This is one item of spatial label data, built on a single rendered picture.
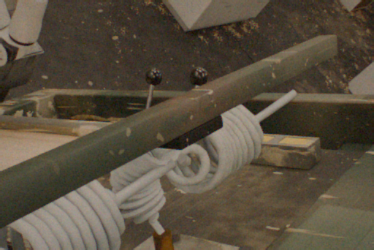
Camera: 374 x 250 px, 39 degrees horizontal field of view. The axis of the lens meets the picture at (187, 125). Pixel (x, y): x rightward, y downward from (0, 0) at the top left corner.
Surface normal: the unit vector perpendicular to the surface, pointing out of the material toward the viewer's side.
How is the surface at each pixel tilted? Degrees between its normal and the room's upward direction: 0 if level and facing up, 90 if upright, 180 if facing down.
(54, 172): 39
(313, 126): 90
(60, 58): 0
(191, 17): 90
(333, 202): 51
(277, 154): 90
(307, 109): 90
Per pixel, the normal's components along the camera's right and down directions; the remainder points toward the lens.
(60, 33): 0.52, -0.55
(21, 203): 0.79, 0.05
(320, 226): -0.14, -0.95
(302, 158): -0.60, 0.30
